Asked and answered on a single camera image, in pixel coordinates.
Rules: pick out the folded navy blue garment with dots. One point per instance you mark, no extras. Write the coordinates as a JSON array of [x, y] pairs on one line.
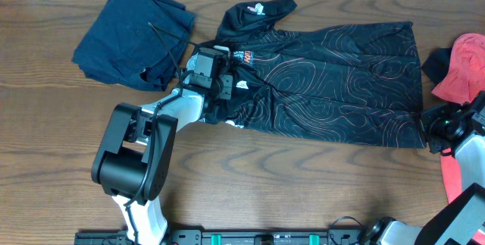
[[135, 43]]

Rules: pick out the black garment under red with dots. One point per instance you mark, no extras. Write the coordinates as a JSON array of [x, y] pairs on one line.
[[437, 64]]

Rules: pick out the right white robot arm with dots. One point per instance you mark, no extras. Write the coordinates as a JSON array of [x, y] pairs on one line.
[[462, 220]]

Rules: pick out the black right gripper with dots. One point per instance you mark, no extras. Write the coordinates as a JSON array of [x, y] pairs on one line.
[[427, 117]]

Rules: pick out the red mesh garment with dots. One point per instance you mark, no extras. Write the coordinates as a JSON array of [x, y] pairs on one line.
[[465, 79]]

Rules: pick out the black orange patterned jersey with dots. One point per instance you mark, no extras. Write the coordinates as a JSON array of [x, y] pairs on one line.
[[354, 83]]

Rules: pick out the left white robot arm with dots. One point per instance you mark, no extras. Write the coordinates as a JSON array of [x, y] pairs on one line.
[[133, 158]]

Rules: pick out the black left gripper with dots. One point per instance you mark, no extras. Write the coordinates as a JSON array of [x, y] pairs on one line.
[[228, 83]]

